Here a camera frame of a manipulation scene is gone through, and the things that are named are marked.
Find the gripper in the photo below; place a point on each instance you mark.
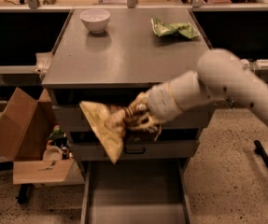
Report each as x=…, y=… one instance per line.
x=159, y=102

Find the brown chip bag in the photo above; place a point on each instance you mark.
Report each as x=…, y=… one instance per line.
x=108, y=124

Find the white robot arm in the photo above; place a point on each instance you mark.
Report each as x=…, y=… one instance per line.
x=219, y=74

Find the middle grey drawer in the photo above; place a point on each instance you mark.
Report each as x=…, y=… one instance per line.
x=171, y=144

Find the grey drawer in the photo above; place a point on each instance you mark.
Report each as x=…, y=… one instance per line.
x=171, y=144
x=136, y=192
x=70, y=117

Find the grey drawer cabinet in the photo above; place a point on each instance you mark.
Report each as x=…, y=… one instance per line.
x=126, y=55

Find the top grey drawer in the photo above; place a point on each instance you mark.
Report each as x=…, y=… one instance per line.
x=70, y=117

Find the bottom grey drawer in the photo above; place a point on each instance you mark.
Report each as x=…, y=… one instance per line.
x=136, y=192

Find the green chip bag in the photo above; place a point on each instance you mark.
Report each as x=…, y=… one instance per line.
x=184, y=29

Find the white plate in box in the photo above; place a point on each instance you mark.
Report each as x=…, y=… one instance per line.
x=52, y=153

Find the white bowl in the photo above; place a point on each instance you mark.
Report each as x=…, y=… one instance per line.
x=95, y=20

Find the brown cardboard box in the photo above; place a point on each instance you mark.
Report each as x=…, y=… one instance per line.
x=25, y=126

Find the white power strip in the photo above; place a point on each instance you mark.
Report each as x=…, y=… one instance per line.
x=260, y=63

